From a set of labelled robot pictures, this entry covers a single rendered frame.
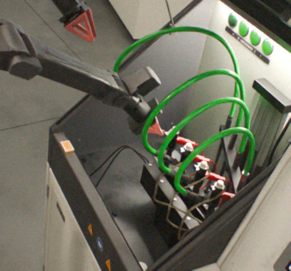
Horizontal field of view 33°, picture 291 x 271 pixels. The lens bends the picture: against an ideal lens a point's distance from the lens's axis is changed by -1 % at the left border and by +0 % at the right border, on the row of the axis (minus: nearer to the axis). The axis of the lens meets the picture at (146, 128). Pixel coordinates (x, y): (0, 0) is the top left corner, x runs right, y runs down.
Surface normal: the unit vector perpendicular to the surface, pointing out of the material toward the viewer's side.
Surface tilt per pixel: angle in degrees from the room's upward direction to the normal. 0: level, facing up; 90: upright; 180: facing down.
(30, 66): 110
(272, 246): 76
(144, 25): 90
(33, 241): 0
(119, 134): 90
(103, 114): 90
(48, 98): 0
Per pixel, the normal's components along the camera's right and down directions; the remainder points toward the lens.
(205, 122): -0.88, 0.15
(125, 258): 0.16, -0.80
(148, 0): 0.32, 0.60
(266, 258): -0.81, -0.04
